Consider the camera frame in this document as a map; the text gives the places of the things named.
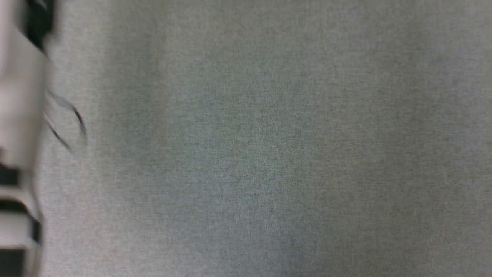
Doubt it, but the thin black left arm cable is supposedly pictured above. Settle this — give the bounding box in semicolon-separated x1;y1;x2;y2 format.
43;90;88;153

